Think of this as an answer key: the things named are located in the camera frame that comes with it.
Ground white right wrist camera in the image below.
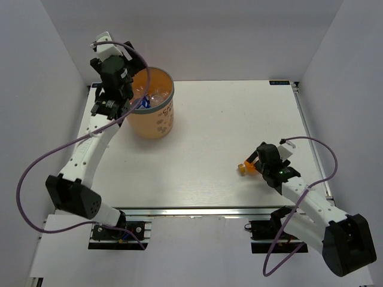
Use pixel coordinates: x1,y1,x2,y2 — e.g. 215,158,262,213
277,139,296,161

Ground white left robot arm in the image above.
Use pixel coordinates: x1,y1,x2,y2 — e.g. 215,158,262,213
45,35,148,239

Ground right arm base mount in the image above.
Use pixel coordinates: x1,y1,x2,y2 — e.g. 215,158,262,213
244,206,301,254

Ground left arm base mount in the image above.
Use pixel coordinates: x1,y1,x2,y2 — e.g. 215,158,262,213
88,216,152,251

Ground aluminium table front rail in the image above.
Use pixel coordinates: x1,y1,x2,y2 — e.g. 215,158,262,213
55,206,315,217

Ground orange juice bottle with barcode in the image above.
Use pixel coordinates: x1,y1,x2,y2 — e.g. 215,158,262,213
237,157,259,176

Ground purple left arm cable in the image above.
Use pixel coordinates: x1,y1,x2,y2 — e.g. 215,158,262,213
16,41,151,251

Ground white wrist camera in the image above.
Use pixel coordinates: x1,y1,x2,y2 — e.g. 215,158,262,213
277,139,296,161
90,32,123,62

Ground orange cylindrical bin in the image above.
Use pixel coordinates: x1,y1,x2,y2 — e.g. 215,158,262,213
126,67,175,139

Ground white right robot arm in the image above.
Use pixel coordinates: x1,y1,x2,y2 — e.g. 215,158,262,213
238,139,377,277

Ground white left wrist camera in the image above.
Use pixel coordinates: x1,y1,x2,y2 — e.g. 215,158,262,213
90,32,123,62

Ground clear bottle with blue label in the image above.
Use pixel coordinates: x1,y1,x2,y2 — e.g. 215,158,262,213
130,95,151,109

